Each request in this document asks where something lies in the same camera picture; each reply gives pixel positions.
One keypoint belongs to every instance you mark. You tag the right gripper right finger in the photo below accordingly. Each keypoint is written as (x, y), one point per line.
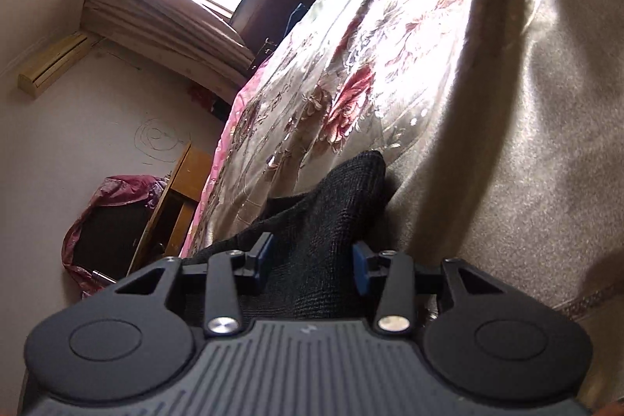
(480, 336)

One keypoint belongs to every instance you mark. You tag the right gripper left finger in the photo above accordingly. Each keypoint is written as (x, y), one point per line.
(141, 333)

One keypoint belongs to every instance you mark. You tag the dark grey knit pants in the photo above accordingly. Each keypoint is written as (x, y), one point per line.
(310, 262)

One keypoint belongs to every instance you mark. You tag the pink plastic bag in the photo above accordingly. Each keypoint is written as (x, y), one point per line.
(105, 236)

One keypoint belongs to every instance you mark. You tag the wooden desk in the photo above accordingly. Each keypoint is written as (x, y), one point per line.
(167, 228)

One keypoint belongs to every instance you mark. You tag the floral satin bedspread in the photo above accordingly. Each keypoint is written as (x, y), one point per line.
(501, 126)

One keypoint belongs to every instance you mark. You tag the left beige curtain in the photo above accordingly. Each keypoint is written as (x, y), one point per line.
(186, 36)

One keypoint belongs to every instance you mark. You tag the blue object by bench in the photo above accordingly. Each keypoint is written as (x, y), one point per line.
(295, 17)

